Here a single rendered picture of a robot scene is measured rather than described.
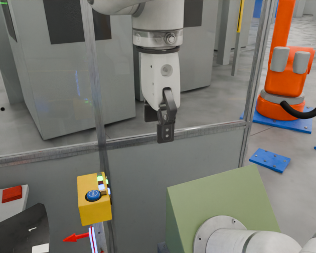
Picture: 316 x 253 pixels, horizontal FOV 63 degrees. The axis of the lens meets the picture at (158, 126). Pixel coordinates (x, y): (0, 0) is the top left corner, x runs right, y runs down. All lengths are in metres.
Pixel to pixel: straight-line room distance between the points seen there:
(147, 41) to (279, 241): 0.45
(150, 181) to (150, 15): 1.21
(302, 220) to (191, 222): 1.85
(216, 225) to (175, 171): 0.78
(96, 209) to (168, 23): 0.65
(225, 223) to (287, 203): 1.88
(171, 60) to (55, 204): 1.22
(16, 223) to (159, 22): 0.53
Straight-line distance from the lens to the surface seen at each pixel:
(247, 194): 0.88
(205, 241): 0.79
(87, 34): 1.15
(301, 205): 2.70
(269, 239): 0.60
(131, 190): 1.53
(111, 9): 0.37
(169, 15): 0.42
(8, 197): 1.33
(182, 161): 1.52
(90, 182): 0.96
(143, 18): 0.42
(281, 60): 3.89
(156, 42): 0.42
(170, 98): 0.42
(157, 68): 0.42
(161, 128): 0.46
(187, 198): 0.78
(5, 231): 0.70
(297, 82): 3.99
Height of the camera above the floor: 1.66
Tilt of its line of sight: 27 degrees down
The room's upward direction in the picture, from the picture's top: straight up
